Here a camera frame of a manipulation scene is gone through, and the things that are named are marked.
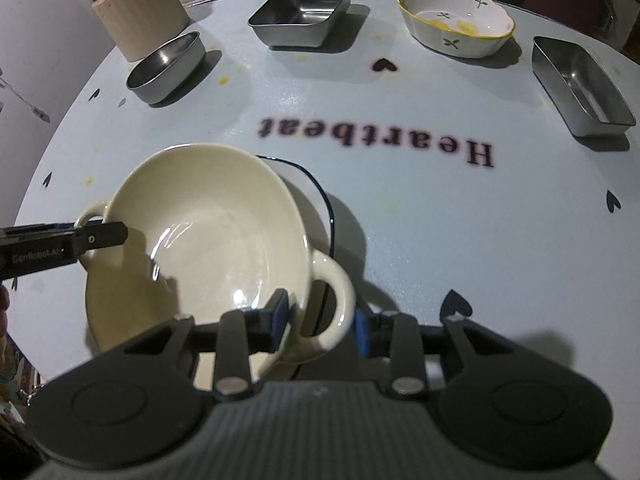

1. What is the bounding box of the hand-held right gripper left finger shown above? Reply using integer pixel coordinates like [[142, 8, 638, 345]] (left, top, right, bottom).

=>
[[120, 288, 292, 397]]

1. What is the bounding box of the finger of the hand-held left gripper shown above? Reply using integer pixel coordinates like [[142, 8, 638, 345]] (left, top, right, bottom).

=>
[[74, 221, 129, 261]]

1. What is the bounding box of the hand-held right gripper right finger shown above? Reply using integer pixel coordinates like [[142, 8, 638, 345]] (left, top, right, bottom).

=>
[[351, 308, 503, 397]]

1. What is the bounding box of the cream two-handled ceramic bowl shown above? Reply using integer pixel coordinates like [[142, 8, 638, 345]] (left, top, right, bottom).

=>
[[75, 142, 357, 392]]

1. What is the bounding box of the white leaf-print plate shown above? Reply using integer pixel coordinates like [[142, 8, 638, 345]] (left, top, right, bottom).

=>
[[254, 153, 337, 381]]

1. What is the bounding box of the rectangular steel container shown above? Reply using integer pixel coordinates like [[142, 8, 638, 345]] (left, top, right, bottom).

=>
[[248, 0, 352, 51], [531, 36, 637, 137]]

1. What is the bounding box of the small oval steel bowl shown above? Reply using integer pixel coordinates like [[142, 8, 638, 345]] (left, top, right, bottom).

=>
[[126, 31, 207, 106]]

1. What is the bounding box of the beige canister with steel lid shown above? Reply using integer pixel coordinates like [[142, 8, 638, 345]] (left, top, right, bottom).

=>
[[79, 0, 191, 62]]

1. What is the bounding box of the floral scalloped ceramic bowl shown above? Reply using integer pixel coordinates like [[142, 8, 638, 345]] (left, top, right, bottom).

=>
[[397, 0, 516, 59]]

